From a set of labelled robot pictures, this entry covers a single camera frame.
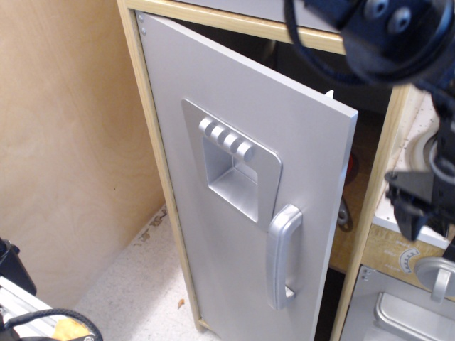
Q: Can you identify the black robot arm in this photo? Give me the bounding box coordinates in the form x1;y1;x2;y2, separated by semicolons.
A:
284;1;454;240

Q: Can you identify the orange tape piece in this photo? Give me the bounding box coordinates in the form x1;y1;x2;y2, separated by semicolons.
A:
52;318;92;340

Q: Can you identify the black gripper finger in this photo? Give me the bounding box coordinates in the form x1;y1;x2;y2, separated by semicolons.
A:
394;202;427;241

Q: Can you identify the aluminium extrusion rail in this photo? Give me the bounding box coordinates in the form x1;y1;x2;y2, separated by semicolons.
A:
1;276;68;340

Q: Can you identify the wooden toy kitchen frame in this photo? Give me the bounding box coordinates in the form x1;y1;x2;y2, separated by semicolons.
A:
118;1;423;340

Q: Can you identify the white speckled toy countertop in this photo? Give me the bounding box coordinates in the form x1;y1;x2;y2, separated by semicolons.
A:
373;94;439;232

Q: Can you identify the silver oven door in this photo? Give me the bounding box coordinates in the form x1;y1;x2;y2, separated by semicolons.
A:
341;266;454;340

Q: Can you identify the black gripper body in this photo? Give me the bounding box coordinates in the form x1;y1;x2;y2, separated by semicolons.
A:
385;171;454;225

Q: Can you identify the red toy pan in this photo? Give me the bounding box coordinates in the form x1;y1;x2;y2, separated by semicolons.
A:
337;153;356;227

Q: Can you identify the black box at left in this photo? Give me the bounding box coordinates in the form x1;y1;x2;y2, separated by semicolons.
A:
1;239;37;296

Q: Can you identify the black braided cable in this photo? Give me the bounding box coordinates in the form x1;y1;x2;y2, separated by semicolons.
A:
3;308;106;341

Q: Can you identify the silver oven knob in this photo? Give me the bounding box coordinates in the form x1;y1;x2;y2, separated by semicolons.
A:
414;257;454;303

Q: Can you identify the silver upper freezer door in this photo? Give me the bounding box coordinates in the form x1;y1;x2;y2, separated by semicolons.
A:
182;0;339;33

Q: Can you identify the silver toy fridge door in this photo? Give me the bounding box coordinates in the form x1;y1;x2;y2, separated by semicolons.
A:
137;12;358;340

